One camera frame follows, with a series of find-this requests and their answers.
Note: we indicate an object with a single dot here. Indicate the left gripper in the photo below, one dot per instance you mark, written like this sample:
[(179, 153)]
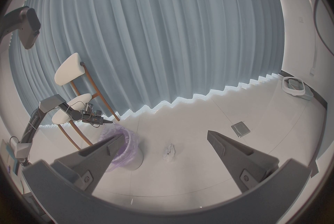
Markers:
[(97, 120)]

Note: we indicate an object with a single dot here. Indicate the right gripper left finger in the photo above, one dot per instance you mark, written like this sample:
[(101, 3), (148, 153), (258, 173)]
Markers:
[(94, 163)]

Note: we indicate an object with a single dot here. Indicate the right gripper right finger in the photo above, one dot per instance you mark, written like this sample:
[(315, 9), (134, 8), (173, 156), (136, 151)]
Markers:
[(242, 163)]

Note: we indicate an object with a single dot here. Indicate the purple plastic bag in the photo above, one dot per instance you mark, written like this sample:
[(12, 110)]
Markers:
[(130, 144)]

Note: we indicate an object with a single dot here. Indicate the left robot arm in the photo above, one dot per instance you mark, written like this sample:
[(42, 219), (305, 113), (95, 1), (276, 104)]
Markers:
[(52, 103)]

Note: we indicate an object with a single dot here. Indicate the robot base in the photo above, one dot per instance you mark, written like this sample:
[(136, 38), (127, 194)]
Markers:
[(7, 151)]

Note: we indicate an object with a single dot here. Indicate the white trash bin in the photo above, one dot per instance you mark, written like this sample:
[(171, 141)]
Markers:
[(135, 157)]

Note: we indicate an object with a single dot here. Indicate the white cushioned wooden chair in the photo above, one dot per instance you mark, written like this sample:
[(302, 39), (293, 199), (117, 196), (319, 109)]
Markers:
[(67, 71)]

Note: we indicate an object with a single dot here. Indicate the crumpled white paper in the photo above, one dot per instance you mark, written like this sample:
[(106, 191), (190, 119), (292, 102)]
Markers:
[(169, 152)]

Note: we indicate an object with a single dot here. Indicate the white grey litter tray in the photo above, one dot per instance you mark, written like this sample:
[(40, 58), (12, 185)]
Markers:
[(294, 87)]

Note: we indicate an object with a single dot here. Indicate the pale blue curtain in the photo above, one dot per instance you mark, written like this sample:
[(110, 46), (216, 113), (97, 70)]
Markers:
[(156, 35)]

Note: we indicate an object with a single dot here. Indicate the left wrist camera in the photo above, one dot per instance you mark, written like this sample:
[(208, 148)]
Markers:
[(98, 112)]

